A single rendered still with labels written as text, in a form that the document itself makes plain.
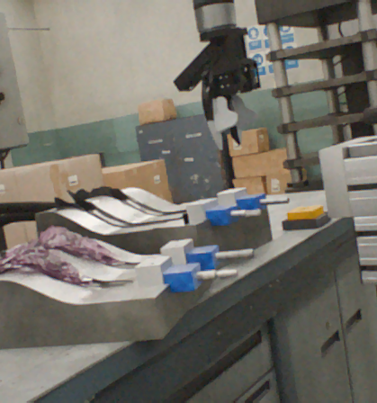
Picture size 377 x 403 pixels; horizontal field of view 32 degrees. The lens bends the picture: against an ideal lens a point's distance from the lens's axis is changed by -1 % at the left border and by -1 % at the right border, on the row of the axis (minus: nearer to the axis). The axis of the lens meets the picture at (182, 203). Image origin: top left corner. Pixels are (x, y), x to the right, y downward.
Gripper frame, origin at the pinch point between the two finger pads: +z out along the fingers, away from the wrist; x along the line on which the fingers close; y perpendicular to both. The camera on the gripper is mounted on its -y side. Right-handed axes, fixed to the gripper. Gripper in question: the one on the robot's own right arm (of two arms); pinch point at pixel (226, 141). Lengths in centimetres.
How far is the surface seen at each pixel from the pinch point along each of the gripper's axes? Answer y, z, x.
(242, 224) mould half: 2.1, 15.4, -2.6
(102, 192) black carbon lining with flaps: -30.9, 6.7, -1.8
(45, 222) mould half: -32.6, 9.7, -17.7
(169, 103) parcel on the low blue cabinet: -432, -32, 606
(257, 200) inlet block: 5.3, 11.3, -1.2
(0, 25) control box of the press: -85, -41, 29
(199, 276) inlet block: 14.6, 15.4, -37.0
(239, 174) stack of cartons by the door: -344, 68, 601
